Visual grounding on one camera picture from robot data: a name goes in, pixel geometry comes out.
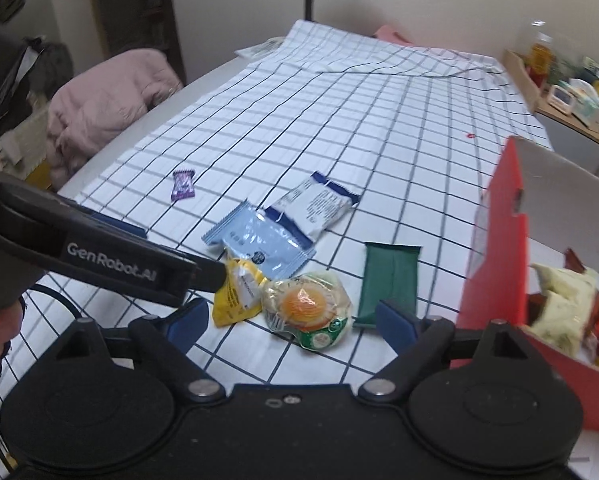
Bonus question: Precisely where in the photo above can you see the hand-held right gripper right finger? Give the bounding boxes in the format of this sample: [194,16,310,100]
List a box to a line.
[358,299,530,403]

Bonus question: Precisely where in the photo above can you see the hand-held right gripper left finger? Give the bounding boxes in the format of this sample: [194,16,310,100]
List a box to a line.
[54,297,226,403]

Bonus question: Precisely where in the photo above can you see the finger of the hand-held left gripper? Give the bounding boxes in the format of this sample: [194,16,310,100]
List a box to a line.
[74,207,150,241]
[194,257,228,293]

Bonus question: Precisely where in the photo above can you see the small yellow snack packet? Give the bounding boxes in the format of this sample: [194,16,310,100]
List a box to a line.
[212,255,267,328]

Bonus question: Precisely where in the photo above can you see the dark green snack packet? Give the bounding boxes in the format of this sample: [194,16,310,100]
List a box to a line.
[352,242,423,330]

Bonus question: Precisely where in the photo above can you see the light blue snack packet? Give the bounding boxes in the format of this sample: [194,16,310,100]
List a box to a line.
[202,200,317,281]

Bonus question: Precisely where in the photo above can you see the small purple candy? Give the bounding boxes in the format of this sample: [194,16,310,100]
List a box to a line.
[172,169,196,203]

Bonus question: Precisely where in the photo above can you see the round pastry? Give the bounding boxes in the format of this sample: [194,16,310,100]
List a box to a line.
[262,270,353,352]

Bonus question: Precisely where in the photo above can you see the white packet with navy ends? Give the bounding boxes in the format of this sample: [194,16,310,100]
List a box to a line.
[262,171,361,243]

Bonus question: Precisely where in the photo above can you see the red cardboard box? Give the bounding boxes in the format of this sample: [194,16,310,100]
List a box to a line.
[457,136,599,433]

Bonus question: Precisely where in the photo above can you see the cream snack packet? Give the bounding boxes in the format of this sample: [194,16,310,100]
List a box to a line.
[529,262,599,356]

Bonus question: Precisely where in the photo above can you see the beige cloth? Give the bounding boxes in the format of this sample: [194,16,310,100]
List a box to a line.
[0,110,50,181]

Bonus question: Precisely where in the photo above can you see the pink padded jacket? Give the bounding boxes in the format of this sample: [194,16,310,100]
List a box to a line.
[46,50,184,183]

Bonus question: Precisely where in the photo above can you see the dark grey bag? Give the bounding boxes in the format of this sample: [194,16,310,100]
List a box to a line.
[0,12,75,161]

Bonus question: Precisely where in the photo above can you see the white checkered tablecloth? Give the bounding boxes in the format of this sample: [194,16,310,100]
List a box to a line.
[0,20,555,480]

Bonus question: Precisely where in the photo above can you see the dark bookshelf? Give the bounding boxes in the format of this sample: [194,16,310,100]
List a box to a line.
[84,0,187,86]

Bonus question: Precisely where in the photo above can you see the white cabinet with wooden top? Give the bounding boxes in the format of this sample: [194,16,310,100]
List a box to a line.
[503,49,599,181]

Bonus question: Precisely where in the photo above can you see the white kitchen timer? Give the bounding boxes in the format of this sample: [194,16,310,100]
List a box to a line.
[548,84,575,113]

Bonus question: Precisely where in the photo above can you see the pink paper item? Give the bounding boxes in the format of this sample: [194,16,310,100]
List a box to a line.
[372,24,415,46]

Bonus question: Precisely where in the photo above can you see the pale green tissue box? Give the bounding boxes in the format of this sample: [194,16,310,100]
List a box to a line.
[569,79,599,131]

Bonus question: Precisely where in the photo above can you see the bottle with orange liquid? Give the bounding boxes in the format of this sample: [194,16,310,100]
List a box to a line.
[529,32,553,83]

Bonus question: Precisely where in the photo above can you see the black cable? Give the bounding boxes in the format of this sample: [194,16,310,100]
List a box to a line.
[0,284,77,471]

